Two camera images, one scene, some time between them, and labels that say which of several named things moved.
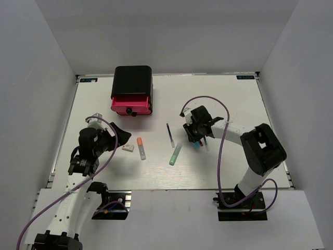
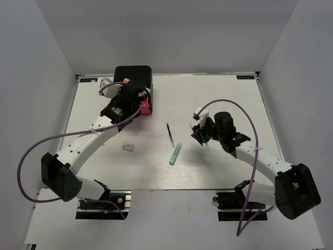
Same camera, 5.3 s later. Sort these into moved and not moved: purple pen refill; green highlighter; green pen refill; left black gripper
Moved: left black gripper
Not moved: green pen refill; green highlighter; purple pen refill
